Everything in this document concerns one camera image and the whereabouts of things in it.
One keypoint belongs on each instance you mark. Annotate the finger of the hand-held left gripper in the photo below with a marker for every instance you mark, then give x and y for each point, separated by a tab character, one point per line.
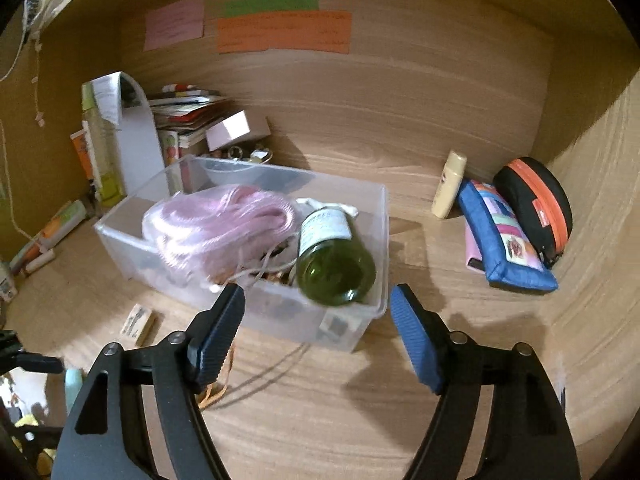
45	364

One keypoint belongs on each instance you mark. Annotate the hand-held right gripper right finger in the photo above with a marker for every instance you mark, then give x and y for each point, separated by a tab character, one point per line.
412	332

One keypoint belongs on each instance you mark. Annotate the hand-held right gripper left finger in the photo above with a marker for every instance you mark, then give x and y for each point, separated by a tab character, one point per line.
220	332

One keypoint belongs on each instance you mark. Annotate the mint green tube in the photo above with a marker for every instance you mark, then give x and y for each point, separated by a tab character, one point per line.
74	385

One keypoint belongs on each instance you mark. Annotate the clear plastic box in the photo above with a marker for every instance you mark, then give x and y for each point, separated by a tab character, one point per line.
280	310

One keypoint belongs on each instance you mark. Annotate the blue staples box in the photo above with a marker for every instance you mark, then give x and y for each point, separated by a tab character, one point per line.
334	327

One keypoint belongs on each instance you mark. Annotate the green glass bottle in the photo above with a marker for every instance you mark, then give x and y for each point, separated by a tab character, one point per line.
332	265

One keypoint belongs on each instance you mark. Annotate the wooden desktop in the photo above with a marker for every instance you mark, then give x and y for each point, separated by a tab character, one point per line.
350	410

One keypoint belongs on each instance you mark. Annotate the yellow cloth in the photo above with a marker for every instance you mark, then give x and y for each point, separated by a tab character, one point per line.
31	435

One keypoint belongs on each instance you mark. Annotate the white brown stick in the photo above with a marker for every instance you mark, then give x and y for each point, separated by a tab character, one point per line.
41	260

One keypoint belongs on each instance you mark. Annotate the pink case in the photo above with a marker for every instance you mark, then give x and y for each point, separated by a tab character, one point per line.
474	250

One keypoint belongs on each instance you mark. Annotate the blue pencil case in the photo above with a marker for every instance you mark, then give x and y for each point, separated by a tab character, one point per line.
505	245

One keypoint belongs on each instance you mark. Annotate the white orange green tube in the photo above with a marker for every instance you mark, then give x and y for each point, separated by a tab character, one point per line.
62	220

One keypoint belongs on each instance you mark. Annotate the cream lotion bottle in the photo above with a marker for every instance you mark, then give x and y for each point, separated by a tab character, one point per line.
449	185

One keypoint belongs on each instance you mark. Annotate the black orange zip pouch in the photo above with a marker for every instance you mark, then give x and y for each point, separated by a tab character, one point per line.
537	205

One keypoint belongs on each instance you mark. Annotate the shiny metal clips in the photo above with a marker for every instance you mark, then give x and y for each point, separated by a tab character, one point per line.
250	154

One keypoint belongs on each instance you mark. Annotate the pink white box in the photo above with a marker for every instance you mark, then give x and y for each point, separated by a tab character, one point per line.
235	130

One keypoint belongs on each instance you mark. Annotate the orange carton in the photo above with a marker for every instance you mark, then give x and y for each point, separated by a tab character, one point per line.
82	155

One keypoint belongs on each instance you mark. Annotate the stack of books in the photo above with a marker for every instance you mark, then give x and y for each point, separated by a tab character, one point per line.
190	120

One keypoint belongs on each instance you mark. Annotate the orange sticky note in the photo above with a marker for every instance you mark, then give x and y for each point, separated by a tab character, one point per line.
285	32

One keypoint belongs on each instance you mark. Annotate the pink sticky note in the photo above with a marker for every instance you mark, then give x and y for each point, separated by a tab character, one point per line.
175	22

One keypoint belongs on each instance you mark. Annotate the green sticky note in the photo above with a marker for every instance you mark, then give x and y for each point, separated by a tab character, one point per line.
272	6

